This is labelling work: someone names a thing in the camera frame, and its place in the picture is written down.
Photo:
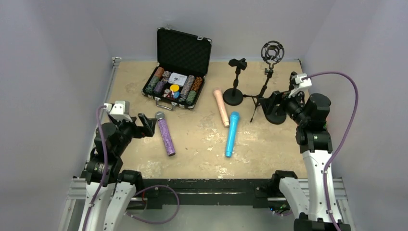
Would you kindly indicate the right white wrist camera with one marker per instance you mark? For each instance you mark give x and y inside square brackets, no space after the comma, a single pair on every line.
[298,83]

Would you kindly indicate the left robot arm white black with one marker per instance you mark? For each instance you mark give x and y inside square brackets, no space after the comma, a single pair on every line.
[108,191]

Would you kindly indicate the pink microphone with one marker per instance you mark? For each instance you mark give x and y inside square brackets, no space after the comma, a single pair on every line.
[221,106]

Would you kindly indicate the blue microphone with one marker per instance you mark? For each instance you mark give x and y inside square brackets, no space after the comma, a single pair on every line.
[234,119]

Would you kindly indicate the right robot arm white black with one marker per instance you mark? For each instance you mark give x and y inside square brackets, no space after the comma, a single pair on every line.
[317,211]

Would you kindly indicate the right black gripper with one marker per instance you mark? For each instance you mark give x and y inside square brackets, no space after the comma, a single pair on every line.
[282,102]

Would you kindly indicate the yellow dealer chip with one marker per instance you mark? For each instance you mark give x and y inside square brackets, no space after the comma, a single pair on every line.
[174,88]

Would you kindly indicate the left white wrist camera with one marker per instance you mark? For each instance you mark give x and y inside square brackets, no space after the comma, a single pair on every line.
[120,111]

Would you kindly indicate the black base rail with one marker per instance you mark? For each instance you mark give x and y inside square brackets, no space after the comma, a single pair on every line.
[257,193]

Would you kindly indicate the black tripod shock-mount stand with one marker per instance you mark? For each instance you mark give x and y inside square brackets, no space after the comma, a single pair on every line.
[272,53]

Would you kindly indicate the white card deck box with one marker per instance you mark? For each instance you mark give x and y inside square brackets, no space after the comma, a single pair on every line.
[177,79]

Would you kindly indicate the black round-base clip stand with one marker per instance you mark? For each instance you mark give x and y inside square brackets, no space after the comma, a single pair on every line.
[233,96]

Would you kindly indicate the purple glitter microphone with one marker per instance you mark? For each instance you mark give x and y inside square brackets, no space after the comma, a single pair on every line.
[165,133]

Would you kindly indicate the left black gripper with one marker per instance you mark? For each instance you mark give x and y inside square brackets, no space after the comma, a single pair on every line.
[137,126]

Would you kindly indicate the black poker chip case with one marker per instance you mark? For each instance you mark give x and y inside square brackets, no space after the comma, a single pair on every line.
[181,53]

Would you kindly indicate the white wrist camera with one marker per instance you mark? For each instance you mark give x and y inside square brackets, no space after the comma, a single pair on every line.
[120,111]
[298,83]

